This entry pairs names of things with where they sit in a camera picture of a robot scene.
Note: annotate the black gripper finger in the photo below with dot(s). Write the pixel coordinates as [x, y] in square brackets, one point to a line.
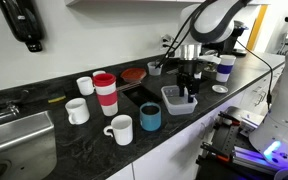
[191, 93]
[182, 88]

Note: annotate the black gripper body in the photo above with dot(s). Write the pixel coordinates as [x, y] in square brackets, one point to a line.
[188, 73]

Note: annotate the clear rectangular plastic container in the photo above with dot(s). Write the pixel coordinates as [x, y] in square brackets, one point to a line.
[174, 105]

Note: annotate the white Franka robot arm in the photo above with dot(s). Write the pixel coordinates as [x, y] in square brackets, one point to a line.
[284, 100]

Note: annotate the white round tumbler lid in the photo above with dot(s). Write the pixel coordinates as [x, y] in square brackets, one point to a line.
[219, 89]

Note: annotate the white tumbler with blue band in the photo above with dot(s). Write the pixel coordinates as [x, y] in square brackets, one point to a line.
[224, 68]

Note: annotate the teal mug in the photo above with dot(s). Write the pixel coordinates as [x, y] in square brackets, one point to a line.
[150, 118]

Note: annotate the white lower cabinets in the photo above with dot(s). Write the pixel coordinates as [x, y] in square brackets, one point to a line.
[170, 150]

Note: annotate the white ceramic mug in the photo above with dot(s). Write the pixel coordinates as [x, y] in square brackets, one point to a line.
[122, 130]
[99, 73]
[78, 111]
[85, 86]

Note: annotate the white tumbler with red band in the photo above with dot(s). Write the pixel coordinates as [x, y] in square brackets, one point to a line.
[106, 95]

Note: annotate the white upper cabinet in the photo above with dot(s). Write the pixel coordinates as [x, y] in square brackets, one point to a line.
[134, 2]

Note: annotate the yellow green sponge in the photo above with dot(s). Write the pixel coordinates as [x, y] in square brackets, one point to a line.
[56, 96]

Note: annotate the stainless steel sink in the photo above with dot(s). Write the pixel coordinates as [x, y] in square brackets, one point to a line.
[17, 143]

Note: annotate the chrome sink faucet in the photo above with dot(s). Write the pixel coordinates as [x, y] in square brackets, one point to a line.
[7, 109]

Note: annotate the white wall outlet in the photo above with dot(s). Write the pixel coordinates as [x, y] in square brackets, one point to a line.
[166, 41]

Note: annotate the yellow door frame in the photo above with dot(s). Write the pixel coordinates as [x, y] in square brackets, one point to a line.
[257, 26]

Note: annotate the black wall soap dispenser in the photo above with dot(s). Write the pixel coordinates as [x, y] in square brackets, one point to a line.
[20, 21]

